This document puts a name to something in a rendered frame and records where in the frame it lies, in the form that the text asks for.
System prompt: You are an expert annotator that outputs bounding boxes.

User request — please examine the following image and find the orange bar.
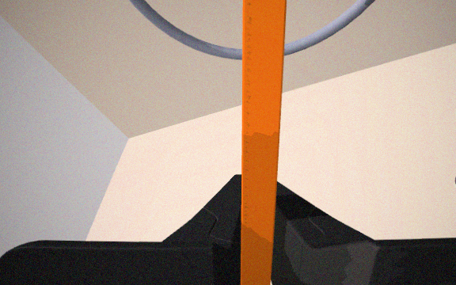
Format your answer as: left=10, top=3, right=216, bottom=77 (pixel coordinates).
left=241, top=0, right=287, bottom=285

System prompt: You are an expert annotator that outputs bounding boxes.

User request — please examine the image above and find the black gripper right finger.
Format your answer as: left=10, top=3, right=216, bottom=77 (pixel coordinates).
left=271, top=181, right=456, bottom=285

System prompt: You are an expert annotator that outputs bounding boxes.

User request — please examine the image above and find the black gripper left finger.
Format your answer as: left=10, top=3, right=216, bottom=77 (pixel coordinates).
left=0, top=174, right=241, bottom=285

